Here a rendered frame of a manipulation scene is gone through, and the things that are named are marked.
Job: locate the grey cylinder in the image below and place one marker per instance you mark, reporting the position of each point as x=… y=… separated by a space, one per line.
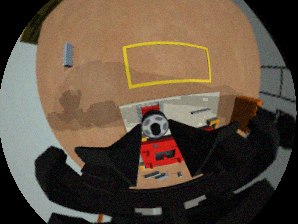
x=68 y=52

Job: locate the yellow rectangular outline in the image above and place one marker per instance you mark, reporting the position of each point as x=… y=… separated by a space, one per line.
x=163 y=81

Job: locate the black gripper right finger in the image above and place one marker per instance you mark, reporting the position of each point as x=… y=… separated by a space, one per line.
x=196 y=145

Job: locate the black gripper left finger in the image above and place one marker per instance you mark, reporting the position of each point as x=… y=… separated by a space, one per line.
x=122 y=156

